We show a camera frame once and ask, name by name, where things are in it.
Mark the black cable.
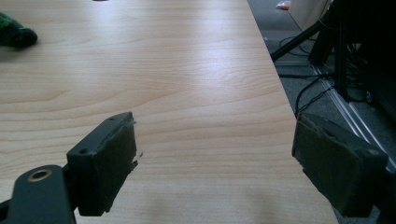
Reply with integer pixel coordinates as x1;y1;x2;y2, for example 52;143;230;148
293;73;335;118

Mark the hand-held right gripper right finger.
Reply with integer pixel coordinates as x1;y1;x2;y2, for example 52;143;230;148
291;112;389;218

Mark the green plush toy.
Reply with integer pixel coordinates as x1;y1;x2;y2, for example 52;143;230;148
0;11;39;49

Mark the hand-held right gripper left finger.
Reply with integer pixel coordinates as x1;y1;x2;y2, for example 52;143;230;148
65;111;139;217

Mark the black tripod stand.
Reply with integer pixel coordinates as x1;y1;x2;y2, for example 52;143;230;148
270;0;375;104

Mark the metal floor rail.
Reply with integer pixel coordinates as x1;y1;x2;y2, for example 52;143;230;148
311;63;396;174

